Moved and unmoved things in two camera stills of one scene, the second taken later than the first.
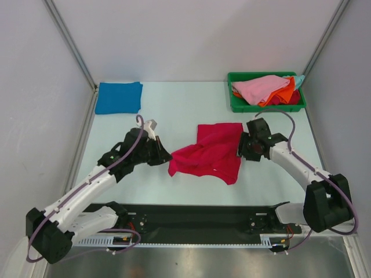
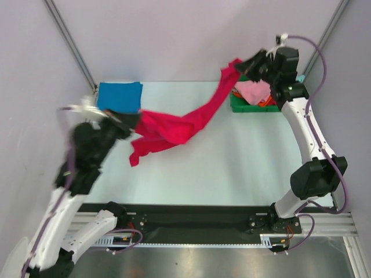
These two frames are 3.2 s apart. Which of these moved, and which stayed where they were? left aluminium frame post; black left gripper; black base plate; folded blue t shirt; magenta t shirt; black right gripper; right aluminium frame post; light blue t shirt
Moved: magenta t shirt; black right gripper; black left gripper
Stayed: right aluminium frame post; left aluminium frame post; light blue t shirt; black base plate; folded blue t shirt
